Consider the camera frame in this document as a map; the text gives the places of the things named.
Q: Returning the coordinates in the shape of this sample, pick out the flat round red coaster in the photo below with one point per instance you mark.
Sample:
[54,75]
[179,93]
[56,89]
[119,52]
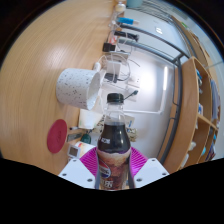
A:
[56,136]

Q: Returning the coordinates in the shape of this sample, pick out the grey metal desk frame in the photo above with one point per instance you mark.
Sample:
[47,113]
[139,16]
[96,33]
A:
[176,100]

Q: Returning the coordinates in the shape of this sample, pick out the small white jar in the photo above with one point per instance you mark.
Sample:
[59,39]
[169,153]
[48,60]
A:
[120,6]

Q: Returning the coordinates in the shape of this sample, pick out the white speckled cup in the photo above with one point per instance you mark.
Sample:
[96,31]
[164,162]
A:
[75,87]

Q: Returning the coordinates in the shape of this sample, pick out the white charger block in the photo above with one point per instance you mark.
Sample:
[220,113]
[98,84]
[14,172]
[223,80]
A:
[111,67]

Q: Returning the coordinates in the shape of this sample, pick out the teal sofa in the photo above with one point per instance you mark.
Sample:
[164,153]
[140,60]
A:
[135,2]

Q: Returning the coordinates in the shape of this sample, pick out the black electric shaver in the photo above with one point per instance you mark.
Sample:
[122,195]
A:
[128,35]

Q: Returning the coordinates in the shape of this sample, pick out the white crumpled paper bag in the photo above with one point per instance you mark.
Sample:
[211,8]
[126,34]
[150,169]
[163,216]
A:
[88,118]

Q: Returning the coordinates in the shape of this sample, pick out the white power strip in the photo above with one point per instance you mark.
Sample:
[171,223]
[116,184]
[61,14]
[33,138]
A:
[128,80]

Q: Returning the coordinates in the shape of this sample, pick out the cola bottle with black cap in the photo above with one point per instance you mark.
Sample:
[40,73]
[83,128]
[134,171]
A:
[113,143]

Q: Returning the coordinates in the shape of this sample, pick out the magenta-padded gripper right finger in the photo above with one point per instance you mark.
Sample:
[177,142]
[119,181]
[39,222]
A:
[151,170]

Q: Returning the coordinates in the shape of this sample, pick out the small black box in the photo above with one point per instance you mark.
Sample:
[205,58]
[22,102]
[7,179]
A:
[108,47]

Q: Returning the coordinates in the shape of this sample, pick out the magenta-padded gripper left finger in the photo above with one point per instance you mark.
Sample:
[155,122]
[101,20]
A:
[75,171]

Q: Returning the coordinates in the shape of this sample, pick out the small white digital clock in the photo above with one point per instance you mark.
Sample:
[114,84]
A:
[73,151]

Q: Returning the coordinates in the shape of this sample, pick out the blue tube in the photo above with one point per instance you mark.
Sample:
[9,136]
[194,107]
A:
[126,20]

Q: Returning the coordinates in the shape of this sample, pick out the white earbuds case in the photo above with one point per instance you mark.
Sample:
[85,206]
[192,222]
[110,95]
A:
[96,66]

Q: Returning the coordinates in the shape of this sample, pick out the wooden shelf unit with items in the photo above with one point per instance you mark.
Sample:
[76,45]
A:
[186,116]

